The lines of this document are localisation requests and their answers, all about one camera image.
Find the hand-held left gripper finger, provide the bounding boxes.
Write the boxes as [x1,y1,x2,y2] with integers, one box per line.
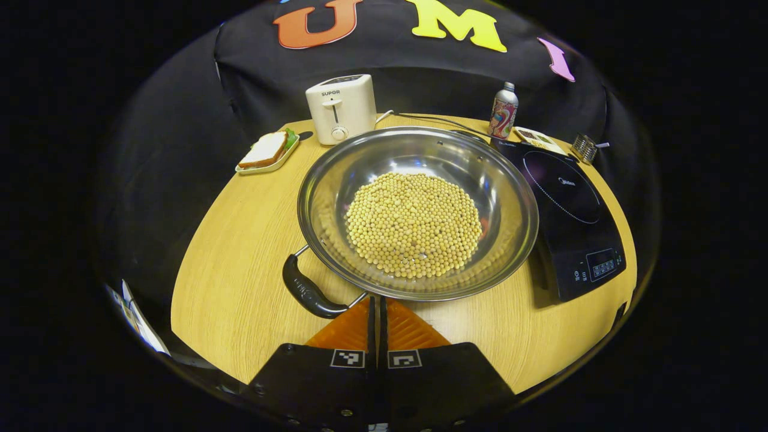
[379,296,517,432]
[243,295,380,432]

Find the pile of soybeans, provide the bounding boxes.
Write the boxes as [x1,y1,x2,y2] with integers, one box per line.
[344,172,482,280]

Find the stainless steel pot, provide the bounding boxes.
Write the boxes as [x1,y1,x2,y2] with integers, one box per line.
[282,126,539,320]

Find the black induction cooktop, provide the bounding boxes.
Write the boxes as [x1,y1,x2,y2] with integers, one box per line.
[489,138,626,302]

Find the white sandwich plate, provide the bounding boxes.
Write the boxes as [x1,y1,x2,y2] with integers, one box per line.
[235,128,301,175]

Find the sandwich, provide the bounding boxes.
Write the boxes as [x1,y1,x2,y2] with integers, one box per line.
[238,128,298,170]

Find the white printed sheets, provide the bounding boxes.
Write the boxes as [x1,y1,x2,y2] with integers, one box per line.
[107,279,170,355]

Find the white toaster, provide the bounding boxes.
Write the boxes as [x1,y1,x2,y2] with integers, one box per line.
[305,74,377,146]

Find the silver drink bottle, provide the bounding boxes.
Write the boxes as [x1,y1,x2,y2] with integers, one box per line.
[488,82,519,140]

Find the white divided bean tray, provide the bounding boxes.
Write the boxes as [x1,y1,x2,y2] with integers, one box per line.
[515,127,568,157]

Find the black backdrop cloth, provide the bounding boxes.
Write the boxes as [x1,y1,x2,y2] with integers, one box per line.
[93,0,661,313]

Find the black power cable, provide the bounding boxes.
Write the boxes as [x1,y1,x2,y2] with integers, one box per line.
[393,112,499,142]

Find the metal wire holder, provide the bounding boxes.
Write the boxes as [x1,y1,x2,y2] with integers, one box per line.
[570,133,598,166]

